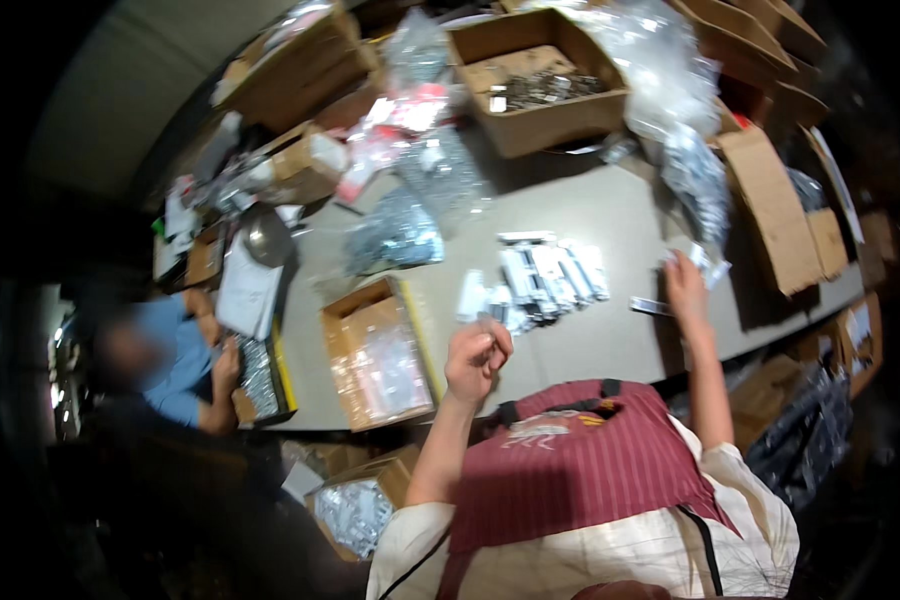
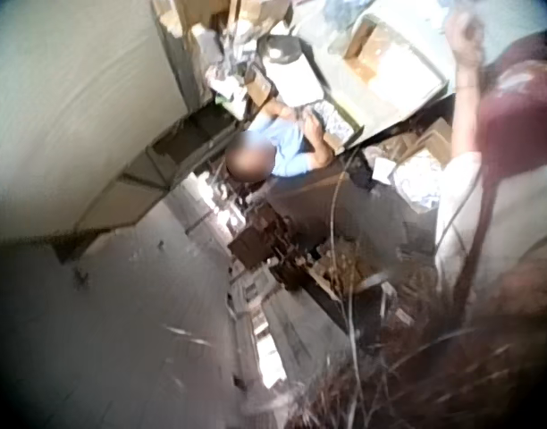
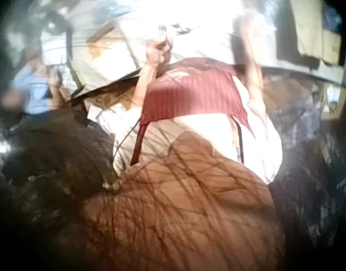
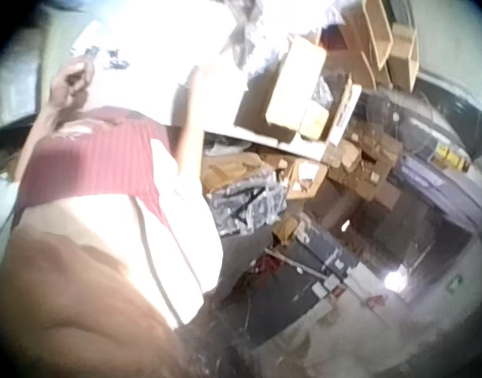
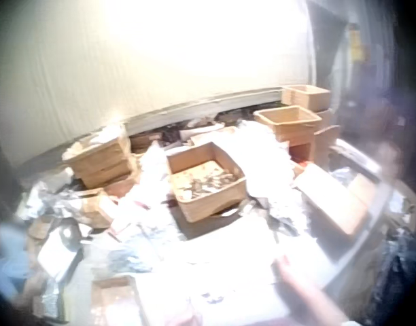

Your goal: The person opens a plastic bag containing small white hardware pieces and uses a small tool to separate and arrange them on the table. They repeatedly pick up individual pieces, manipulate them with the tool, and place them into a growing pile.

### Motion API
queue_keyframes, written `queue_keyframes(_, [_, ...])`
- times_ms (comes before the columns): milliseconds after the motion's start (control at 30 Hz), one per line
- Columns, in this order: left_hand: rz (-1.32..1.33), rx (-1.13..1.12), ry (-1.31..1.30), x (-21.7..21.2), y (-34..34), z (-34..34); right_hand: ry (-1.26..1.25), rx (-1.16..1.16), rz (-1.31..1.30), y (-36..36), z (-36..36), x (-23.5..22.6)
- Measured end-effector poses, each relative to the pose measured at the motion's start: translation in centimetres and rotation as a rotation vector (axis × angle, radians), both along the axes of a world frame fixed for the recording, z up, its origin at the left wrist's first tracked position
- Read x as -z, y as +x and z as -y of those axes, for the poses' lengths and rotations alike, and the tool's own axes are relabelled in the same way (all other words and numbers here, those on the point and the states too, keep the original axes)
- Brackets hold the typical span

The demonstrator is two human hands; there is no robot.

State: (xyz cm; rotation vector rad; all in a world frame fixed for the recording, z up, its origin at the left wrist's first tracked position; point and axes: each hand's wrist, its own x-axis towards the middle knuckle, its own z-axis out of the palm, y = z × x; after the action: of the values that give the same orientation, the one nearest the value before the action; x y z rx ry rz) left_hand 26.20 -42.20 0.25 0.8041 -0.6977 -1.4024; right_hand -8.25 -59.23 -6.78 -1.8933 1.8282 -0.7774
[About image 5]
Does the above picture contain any cardboard tray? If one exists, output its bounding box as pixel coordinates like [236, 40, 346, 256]
[281, 84, 332, 113]

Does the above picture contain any brown cardboard box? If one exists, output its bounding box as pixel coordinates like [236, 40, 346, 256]
[91, 276, 152, 326]

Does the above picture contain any heap of white plastic bags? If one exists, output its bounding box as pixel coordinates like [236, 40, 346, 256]
[233, 120, 298, 206]

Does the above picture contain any blue cloth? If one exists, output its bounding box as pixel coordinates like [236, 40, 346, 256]
[0, 222, 29, 302]

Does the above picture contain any open cardboard box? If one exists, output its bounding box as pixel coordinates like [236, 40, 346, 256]
[166, 141, 247, 224]

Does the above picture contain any white card sheet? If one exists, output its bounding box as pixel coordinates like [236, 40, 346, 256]
[37, 226, 84, 283]

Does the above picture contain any low cardboard box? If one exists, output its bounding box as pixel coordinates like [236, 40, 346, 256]
[128, 131, 164, 154]

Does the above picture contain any pile of pieces in box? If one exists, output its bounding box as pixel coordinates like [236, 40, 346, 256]
[175, 161, 242, 202]

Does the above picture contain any heap of silver foil wrappers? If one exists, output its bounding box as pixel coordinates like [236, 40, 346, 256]
[23, 179, 87, 222]

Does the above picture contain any flat cardboard box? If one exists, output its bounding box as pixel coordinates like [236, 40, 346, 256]
[294, 164, 377, 238]

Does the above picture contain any stack of cardboard boxes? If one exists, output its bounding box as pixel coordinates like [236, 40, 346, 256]
[62, 134, 138, 190]

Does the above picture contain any person's right hand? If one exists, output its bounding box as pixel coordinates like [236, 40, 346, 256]
[272, 254, 326, 315]

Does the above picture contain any small cardboard box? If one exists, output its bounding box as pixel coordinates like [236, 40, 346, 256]
[81, 189, 120, 229]

